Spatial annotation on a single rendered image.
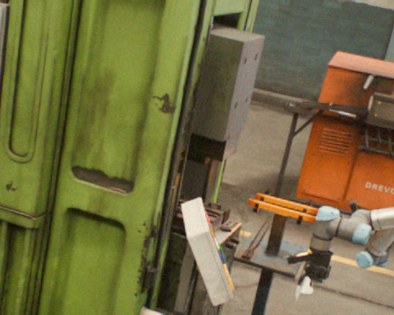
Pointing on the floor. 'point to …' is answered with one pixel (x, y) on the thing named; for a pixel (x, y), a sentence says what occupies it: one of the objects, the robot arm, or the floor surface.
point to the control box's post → (183, 290)
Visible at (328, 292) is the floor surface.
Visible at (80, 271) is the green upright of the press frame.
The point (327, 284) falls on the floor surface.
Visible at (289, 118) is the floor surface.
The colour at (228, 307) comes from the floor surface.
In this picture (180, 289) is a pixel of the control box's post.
